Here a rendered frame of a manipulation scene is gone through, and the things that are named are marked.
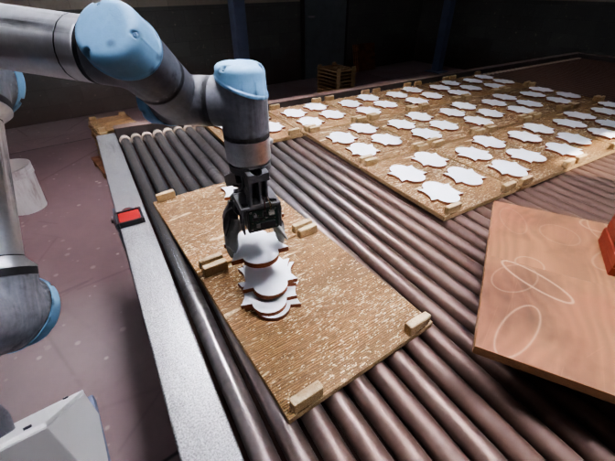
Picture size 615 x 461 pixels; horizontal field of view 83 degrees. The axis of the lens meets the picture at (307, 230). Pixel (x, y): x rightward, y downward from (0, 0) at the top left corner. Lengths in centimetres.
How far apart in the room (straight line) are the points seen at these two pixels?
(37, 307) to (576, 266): 99
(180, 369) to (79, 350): 147
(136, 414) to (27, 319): 119
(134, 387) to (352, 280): 133
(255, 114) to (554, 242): 69
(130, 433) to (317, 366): 124
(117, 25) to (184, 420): 57
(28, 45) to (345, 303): 65
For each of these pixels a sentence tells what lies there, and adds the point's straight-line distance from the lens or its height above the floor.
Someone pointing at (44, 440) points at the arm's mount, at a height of 109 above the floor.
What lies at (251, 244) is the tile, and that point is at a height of 106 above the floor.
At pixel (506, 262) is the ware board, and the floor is 104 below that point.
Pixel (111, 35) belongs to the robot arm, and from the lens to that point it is 47.
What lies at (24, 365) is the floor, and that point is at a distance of 227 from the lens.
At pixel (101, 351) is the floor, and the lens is 212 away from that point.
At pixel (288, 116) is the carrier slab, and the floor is 94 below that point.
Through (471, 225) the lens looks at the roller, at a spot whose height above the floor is 92.
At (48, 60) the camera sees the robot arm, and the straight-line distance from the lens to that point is 54.
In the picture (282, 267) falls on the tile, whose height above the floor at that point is 98.
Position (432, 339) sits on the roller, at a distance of 79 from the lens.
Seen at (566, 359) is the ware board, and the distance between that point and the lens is 68.
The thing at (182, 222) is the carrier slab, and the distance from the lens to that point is 108.
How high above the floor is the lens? 151
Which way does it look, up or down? 35 degrees down
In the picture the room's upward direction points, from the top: straight up
